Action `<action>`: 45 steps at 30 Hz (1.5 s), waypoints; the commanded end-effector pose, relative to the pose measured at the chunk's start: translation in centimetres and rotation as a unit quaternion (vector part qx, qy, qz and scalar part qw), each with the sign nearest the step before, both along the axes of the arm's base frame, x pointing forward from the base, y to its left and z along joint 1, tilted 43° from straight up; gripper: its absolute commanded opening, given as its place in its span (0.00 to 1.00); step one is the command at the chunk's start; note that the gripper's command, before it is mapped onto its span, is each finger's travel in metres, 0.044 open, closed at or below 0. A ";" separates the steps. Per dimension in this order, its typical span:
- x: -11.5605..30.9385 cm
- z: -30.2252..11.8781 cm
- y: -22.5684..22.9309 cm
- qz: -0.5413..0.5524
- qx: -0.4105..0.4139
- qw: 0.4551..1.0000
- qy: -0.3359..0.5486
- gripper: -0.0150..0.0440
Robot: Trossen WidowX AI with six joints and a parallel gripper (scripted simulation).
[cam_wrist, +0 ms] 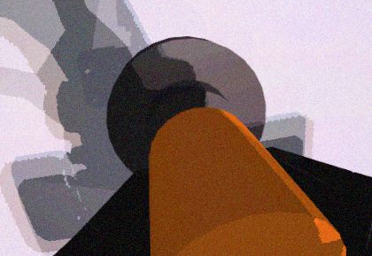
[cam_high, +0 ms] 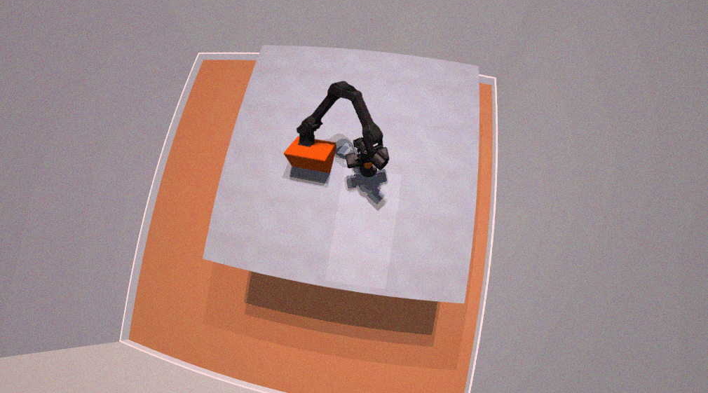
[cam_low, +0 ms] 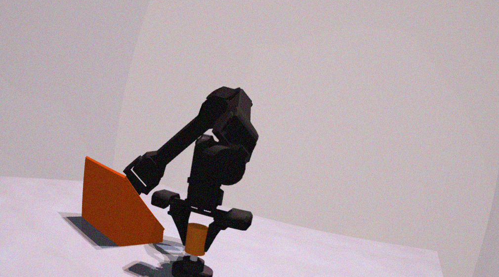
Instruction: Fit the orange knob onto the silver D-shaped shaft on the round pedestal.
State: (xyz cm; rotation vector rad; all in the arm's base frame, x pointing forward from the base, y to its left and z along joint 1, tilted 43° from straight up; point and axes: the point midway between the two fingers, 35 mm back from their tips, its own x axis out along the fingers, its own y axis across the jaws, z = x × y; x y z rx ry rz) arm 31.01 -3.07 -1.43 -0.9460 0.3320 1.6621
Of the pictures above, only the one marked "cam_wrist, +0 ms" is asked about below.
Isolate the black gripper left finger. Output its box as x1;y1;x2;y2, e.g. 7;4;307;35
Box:
53;169;151;256

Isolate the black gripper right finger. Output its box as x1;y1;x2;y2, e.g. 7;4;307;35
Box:
265;147;372;256

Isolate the orange cylinder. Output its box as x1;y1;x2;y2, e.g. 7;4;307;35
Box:
148;106;346;256

